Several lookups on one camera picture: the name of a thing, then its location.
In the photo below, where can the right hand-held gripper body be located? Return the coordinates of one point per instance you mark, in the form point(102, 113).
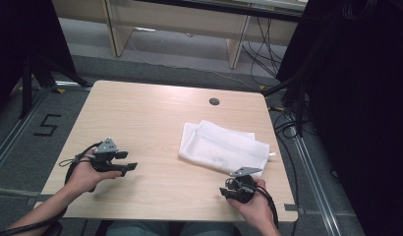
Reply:
point(243, 190)

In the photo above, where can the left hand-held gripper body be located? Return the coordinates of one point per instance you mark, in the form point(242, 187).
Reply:
point(106, 149)

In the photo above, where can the white cloth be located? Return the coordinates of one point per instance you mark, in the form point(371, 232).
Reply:
point(222, 147)

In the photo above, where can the person's right hand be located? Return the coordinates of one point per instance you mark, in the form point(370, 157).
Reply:
point(257, 206)

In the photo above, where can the person's left hand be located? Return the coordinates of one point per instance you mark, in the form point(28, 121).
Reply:
point(85, 175)

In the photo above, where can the grey tape piece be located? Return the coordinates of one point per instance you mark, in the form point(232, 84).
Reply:
point(39, 198)
point(290, 207)

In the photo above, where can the person's legs in jeans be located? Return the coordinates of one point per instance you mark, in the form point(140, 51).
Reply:
point(140, 229)

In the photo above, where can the yellow floor tape marker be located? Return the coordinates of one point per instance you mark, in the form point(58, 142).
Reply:
point(61, 90)
point(262, 87)

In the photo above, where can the black metal stand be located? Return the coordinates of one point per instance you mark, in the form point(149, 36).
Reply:
point(299, 98)
point(26, 85)

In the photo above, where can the white flat floor object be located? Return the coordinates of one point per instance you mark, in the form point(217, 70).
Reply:
point(145, 29)

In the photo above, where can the black curtain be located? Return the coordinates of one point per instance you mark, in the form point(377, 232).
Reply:
point(26, 29)
point(360, 98)

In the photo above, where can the light wooden background desk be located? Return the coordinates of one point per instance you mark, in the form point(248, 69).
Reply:
point(176, 19)

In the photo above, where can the metal floor rail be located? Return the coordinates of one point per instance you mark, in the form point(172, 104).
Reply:
point(316, 183)
point(16, 131)

